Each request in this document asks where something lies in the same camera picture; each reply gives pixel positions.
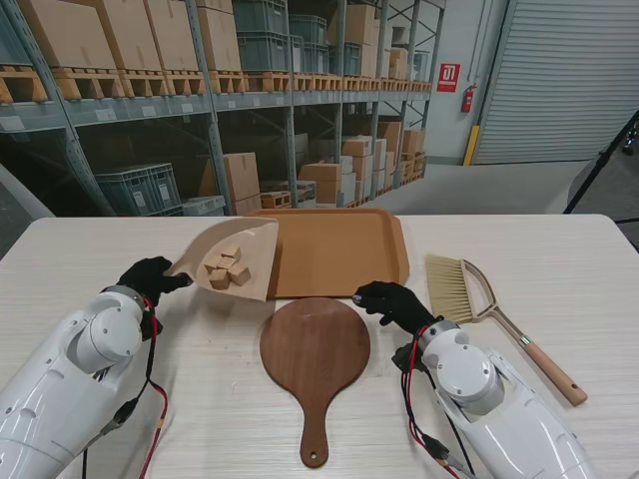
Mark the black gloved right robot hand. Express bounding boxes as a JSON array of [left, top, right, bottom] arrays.
[[351, 280, 436, 339]]

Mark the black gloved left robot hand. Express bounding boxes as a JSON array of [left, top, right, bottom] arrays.
[[115, 256, 197, 311]]

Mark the beige brush with wooden handle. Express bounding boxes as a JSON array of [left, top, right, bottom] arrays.
[[423, 252, 589, 406]]

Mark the beige plastic dustpan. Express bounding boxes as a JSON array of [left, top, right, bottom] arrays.
[[162, 217, 281, 303]]

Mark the round dark wooden cutting board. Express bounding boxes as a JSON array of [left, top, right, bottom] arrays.
[[259, 296, 371, 469]]

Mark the orange-brown plastic tray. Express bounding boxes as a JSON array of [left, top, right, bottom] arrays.
[[247, 208, 411, 300]]

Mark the gray plastic crate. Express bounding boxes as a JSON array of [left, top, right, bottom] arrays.
[[299, 42, 330, 75], [288, 14, 328, 46], [237, 32, 296, 74], [94, 163, 182, 217], [233, 0, 291, 35]]

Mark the large cardboard box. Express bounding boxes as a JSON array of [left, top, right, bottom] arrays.
[[97, 0, 164, 71], [326, 4, 378, 49], [199, 152, 262, 204], [197, 0, 244, 72], [299, 163, 344, 205], [17, 0, 119, 71], [144, 0, 201, 72]]

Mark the gray metal shelving rack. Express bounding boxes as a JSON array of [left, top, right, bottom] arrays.
[[0, 0, 445, 217]]

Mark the black tripod stand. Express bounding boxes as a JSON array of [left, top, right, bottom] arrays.
[[563, 112, 639, 216]]

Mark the gray roller shutter door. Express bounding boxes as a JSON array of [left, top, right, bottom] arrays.
[[472, 0, 639, 166]]

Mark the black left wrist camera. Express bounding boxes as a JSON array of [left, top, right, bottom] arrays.
[[139, 308, 161, 343]]

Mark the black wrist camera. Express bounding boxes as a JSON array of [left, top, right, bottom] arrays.
[[391, 343, 418, 373], [139, 308, 161, 343]]

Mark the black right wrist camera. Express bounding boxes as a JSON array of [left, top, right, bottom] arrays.
[[391, 343, 418, 373]]

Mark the red black left arm cable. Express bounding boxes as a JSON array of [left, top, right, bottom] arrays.
[[79, 294, 171, 479]]

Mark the red black arm cable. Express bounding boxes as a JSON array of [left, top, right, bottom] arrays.
[[396, 326, 478, 479], [79, 294, 171, 479]]

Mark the red black right arm cable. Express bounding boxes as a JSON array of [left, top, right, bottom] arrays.
[[396, 326, 478, 479]]

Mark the yellow corner guard post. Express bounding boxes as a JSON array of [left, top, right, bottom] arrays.
[[462, 124, 479, 167]]

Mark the red wall sign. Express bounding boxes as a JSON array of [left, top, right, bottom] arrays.
[[436, 63, 459, 93]]

